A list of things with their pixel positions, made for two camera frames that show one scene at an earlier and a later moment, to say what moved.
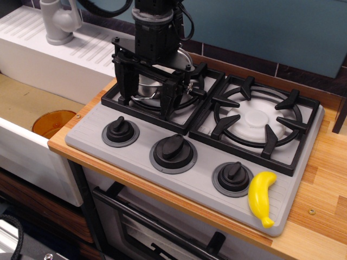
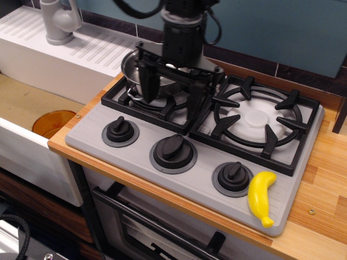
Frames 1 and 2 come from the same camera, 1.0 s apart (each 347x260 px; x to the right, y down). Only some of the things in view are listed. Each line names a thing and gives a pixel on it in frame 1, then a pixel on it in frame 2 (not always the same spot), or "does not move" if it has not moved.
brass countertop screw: [312, 212] does not move
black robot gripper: [157, 47] to [181, 52]
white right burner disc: [255, 114] does not move
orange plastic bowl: [50, 123] does not move
